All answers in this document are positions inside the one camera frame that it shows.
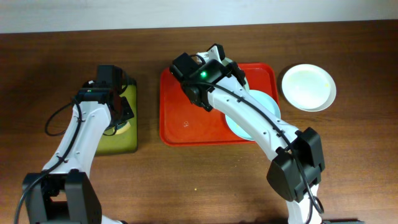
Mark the black sponge tray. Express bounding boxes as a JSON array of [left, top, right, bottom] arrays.
[[95, 78, 137, 156]]

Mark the white plate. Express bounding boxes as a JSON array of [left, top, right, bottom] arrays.
[[281, 64, 337, 112]]

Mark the green yellow sponge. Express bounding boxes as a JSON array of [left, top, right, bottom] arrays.
[[114, 121, 131, 135]]

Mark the light green plate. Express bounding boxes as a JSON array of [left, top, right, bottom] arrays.
[[222, 57, 249, 91]]

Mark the red plastic tray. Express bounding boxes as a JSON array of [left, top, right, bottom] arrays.
[[159, 63, 279, 146]]

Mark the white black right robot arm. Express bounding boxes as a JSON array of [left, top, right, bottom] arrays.
[[170, 44, 325, 223]]

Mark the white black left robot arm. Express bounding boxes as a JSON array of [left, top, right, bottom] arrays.
[[14, 85, 134, 224]]

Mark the light blue plate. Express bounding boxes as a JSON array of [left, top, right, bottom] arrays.
[[225, 90, 281, 141]]

